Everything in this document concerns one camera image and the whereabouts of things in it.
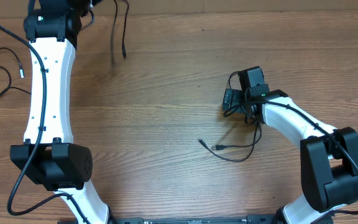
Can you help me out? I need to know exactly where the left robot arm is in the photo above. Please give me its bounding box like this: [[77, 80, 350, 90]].
[[10, 0, 112, 223]]

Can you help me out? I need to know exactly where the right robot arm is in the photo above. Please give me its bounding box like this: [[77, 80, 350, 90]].
[[223, 67, 358, 223]]

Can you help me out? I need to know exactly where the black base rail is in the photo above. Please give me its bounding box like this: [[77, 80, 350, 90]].
[[112, 214, 286, 224]]

